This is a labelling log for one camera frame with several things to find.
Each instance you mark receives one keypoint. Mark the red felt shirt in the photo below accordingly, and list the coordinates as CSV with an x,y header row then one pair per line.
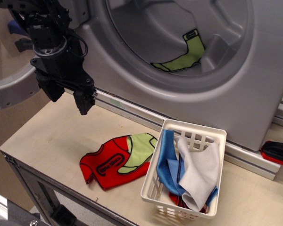
x,y
102,165

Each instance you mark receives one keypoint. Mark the blue felt cloth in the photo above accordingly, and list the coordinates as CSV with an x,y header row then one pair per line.
x,y
170,166

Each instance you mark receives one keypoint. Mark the red black clamp tool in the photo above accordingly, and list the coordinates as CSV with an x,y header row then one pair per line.
x,y
272,151

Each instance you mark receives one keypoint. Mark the white felt cloth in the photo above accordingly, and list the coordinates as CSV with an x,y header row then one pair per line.
x,y
201,173

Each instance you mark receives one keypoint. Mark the blue object behind door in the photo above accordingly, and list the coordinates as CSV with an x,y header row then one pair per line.
x,y
14,28

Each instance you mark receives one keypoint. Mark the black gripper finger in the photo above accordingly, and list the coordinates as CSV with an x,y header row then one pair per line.
x,y
50,88
84,100

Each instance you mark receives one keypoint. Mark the green felt sock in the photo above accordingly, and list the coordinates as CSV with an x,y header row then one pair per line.
x,y
192,57
140,148

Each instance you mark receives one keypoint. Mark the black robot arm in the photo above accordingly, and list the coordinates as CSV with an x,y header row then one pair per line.
x,y
40,18

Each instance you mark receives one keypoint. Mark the grey toy washing machine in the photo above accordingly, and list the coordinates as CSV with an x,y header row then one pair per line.
x,y
217,63

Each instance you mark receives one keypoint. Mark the white plastic laundry basket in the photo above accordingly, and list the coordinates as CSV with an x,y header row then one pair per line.
x,y
198,139

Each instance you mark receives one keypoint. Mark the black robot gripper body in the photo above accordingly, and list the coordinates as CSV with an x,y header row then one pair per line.
x,y
62,61

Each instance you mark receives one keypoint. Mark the aluminium extrusion rail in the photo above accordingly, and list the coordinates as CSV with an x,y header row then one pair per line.
x,y
240,156

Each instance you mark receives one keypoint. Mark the metal table frame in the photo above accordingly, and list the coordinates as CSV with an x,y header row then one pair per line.
x,y
42,190

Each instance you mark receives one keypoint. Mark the round grey washer door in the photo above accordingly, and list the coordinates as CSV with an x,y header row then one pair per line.
x,y
17,79

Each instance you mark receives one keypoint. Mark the red cloth in basket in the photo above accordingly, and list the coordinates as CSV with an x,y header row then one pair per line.
x,y
177,200

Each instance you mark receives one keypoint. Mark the green felt sock on table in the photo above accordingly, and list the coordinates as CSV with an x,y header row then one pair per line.
x,y
140,148

